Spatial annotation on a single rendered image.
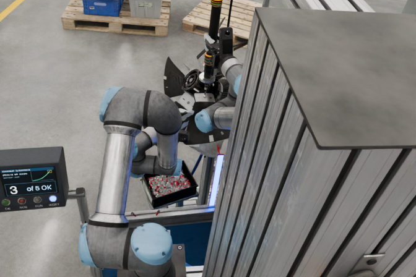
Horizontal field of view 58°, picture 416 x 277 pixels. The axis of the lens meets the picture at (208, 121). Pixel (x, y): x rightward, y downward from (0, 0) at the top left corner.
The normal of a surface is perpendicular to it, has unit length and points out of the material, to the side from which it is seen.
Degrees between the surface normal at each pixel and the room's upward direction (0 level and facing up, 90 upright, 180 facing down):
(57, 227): 0
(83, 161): 1
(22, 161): 15
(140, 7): 95
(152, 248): 7
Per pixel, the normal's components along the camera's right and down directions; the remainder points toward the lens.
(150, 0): 0.02, 0.73
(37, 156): 0.05, -0.89
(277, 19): 0.11, -0.74
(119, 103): 0.05, -0.18
